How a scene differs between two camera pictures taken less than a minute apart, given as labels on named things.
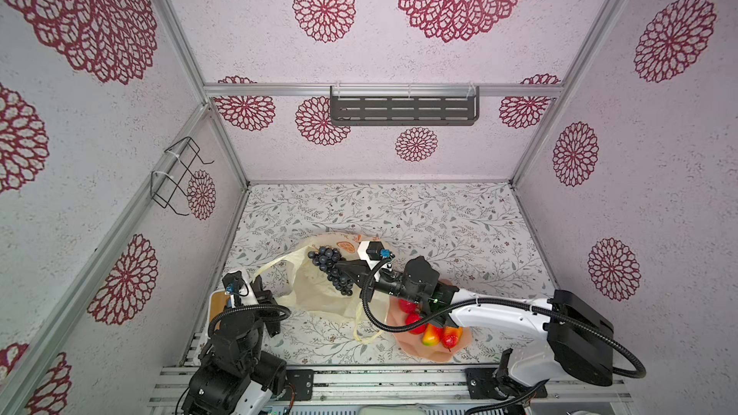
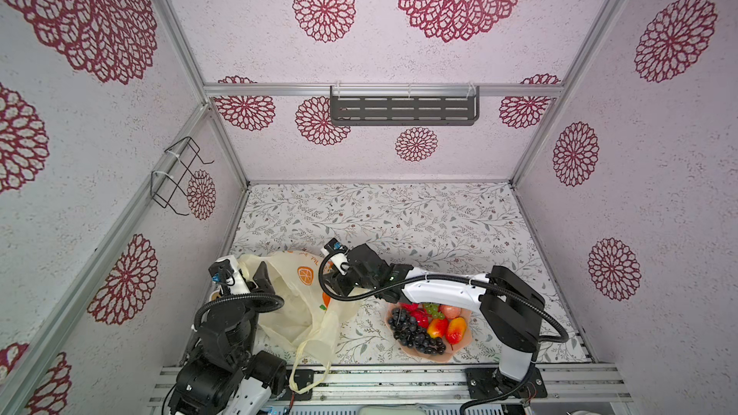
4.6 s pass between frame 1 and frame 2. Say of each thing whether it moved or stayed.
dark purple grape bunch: moved
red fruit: stayed
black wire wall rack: stayed
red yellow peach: stayed
